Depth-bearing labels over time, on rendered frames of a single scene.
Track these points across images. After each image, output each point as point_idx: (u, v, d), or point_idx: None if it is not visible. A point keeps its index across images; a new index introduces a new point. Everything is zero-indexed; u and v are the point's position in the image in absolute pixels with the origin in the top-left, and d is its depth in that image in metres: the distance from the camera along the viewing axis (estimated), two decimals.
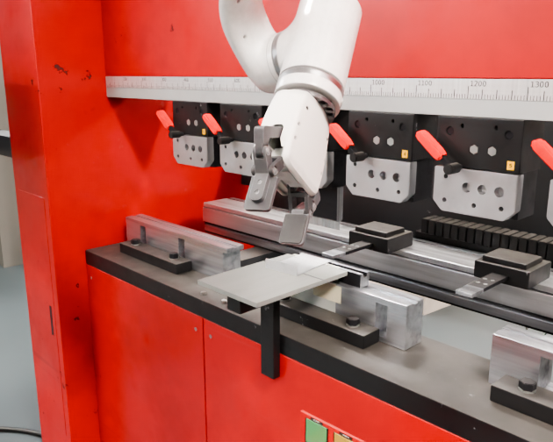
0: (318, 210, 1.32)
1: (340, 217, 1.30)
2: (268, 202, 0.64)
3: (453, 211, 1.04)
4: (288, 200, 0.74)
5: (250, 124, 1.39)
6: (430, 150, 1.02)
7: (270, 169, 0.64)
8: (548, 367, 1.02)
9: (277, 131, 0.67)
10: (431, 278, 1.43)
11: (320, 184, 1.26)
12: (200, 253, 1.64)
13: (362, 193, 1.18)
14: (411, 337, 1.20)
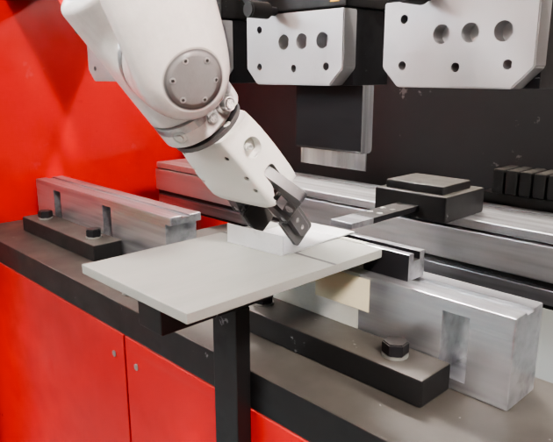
0: (325, 137, 0.70)
1: (367, 146, 0.68)
2: (253, 229, 0.71)
3: None
4: None
5: None
6: None
7: (235, 209, 0.69)
8: None
9: None
10: (524, 266, 0.81)
11: (330, 76, 0.64)
12: (132, 228, 1.02)
13: (418, 81, 0.56)
14: (519, 381, 0.58)
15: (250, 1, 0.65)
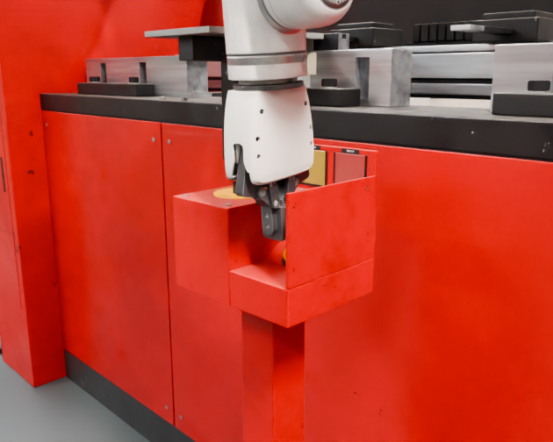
0: None
1: None
2: (280, 233, 0.67)
3: None
4: None
5: None
6: None
7: (274, 208, 0.66)
8: None
9: (249, 167, 0.63)
10: (423, 70, 1.24)
11: None
12: (162, 72, 1.45)
13: None
14: (397, 92, 1.01)
15: None
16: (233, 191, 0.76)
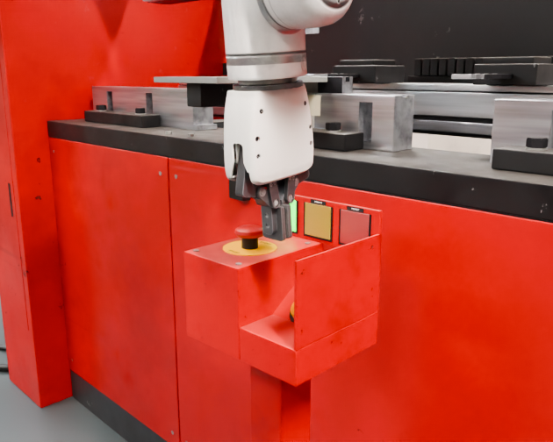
0: None
1: None
2: (280, 233, 0.67)
3: None
4: None
5: None
6: None
7: (274, 208, 0.66)
8: None
9: (249, 167, 0.63)
10: (425, 107, 1.26)
11: None
12: (168, 103, 1.47)
13: None
14: (399, 137, 1.03)
15: None
16: (242, 246, 0.79)
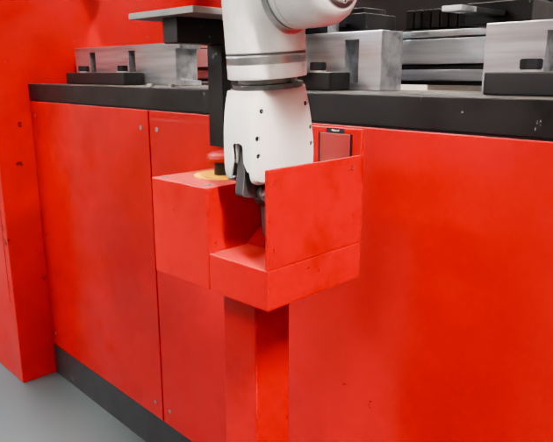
0: None
1: None
2: None
3: None
4: None
5: None
6: None
7: None
8: None
9: (249, 167, 0.63)
10: (416, 56, 1.21)
11: None
12: (151, 60, 1.42)
13: None
14: (387, 75, 0.98)
15: None
16: (215, 173, 0.74)
